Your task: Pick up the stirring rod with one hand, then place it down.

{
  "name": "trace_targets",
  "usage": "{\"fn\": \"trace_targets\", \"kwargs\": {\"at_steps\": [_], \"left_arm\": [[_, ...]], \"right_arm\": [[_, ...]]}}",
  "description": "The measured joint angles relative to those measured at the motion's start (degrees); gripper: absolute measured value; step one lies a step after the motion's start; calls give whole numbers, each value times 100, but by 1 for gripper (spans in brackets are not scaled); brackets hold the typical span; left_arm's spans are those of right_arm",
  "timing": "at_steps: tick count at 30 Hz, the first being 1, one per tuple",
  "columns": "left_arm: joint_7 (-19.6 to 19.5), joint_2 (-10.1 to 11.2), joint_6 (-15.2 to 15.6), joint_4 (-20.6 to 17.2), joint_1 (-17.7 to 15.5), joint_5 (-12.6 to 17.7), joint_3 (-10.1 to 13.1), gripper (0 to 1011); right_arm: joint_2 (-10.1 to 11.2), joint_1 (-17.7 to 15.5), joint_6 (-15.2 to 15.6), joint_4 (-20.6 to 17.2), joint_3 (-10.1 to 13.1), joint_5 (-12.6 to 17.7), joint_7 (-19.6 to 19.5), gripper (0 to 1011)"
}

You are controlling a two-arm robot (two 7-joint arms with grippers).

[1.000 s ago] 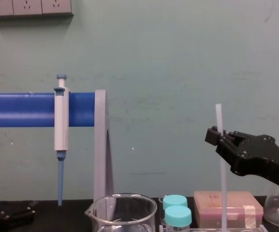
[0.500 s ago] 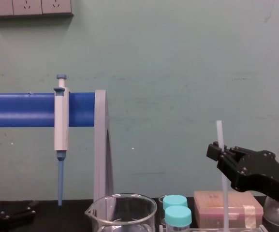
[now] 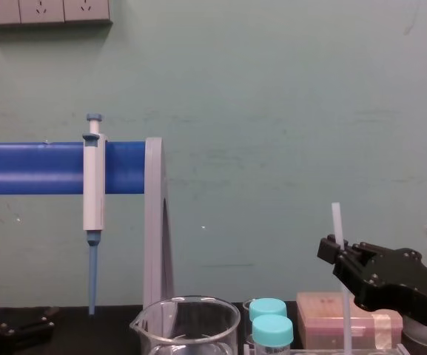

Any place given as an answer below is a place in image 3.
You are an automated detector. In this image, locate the white stirring rod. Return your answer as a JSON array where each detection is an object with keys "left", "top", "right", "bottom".
[{"left": 331, "top": 202, "right": 353, "bottom": 353}]

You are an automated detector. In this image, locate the grey pipette stand upright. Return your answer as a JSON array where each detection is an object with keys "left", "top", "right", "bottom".
[{"left": 142, "top": 137, "right": 176, "bottom": 334}]

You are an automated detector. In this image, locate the pink pipette tip box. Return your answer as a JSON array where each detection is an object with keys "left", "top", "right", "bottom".
[{"left": 295, "top": 291, "right": 404, "bottom": 351}]

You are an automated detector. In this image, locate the vial with teal cap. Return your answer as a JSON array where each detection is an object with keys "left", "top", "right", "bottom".
[
  {"left": 249, "top": 297, "right": 289, "bottom": 322},
  {"left": 251, "top": 314, "right": 295, "bottom": 355}
]

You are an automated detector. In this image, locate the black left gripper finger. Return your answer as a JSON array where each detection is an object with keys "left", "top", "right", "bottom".
[{"left": 0, "top": 306, "right": 61, "bottom": 355}]

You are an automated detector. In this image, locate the blue pipette stand bar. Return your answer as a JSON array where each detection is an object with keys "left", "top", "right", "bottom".
[{"left": 0, "top": 141, "right": 148, "bottom": 196}]

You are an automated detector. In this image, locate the clear glass beaker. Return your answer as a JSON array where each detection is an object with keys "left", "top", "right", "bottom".
[{"left": 129, "top": 294, "right": 242, "bottom": 355}]

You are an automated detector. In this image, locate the white and blue pipette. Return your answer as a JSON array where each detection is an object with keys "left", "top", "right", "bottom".
[{"left": 82, "top": 112, "right": 107, "bottom": 317}]

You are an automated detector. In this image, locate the clear open glass vial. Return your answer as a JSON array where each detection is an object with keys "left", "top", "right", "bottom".
[{"left": 242, "top": 300, "right": 255, "bottom": 345}]

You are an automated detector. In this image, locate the white wall socket panel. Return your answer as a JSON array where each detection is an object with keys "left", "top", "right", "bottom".
[{"left": 0, "top": 0, "right": 113, "bottom": 28}]

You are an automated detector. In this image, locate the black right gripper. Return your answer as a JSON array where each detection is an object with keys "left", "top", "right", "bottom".
[{"left": 317, "top": 236, "right": 427, "bottom": 340}]

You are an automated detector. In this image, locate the clear plastic vial rack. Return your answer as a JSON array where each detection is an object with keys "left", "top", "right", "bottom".
[{"left": 242, "top": 342, "right": 408, "bottom": 355}]

